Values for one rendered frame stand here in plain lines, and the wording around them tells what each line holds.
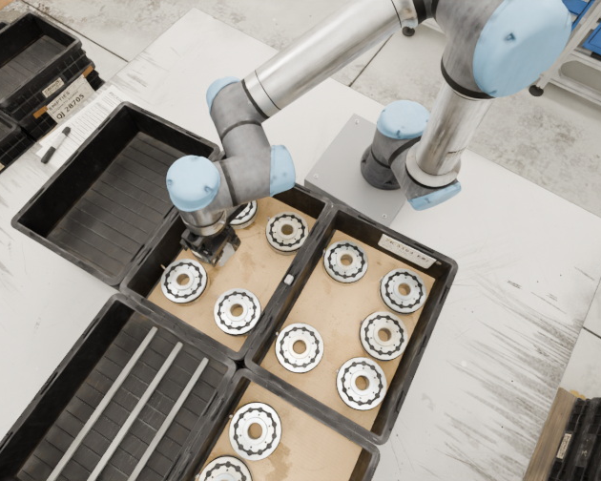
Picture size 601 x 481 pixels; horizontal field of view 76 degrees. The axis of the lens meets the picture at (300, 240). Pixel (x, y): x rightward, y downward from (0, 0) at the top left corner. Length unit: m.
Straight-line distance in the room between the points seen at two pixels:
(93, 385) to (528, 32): 0.95
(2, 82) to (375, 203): 1.59
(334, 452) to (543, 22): 0.77
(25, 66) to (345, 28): 1.64
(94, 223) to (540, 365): 1.16
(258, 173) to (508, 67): 0.36
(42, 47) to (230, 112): 1.54
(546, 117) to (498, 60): 2.07
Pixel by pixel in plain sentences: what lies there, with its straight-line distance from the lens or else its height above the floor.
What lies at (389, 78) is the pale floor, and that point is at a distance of 2.47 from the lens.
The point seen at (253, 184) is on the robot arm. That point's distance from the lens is 0.59.
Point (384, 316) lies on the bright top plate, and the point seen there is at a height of 0.86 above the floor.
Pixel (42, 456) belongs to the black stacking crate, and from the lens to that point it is 1.00.
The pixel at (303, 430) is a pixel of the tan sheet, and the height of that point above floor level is 0.83.
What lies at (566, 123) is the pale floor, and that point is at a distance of 2.65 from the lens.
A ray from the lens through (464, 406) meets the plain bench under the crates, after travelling 1.07.
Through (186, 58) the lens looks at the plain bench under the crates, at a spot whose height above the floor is 0.70.
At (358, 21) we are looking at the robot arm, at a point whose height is 1.31.
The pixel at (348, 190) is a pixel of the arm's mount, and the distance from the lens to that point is 1.09.
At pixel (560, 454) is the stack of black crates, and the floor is 0.18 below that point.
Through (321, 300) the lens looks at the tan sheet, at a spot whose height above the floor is 0.83.
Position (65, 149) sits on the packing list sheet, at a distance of 1.41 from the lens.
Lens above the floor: 1.69
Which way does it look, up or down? 68 degrees down
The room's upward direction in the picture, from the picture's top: 2 degrees clockwise
